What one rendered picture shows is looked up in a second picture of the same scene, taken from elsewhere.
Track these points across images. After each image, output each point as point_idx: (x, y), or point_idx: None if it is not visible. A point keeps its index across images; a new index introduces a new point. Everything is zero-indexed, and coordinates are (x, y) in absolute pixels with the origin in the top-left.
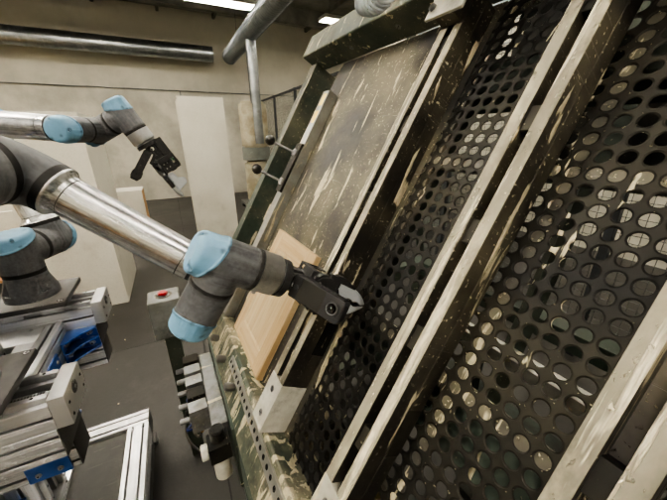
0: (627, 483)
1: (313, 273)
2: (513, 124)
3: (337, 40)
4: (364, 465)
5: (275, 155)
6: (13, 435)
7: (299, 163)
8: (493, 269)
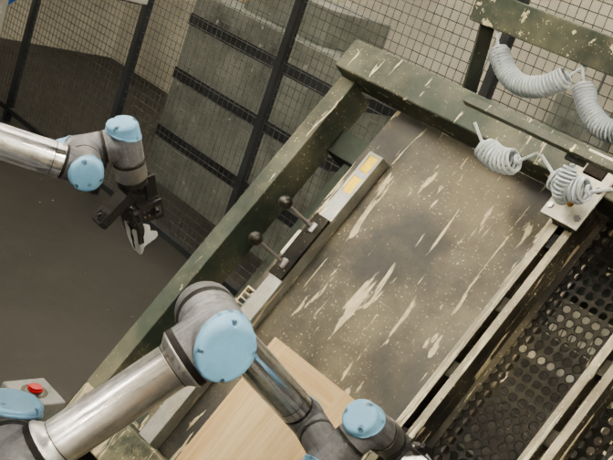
0: None
1: (410, 441)
2: (593, 368)
3: (413, 104)
4: None
5: (258, 200)
6: None
7: (316, 245)
8: None
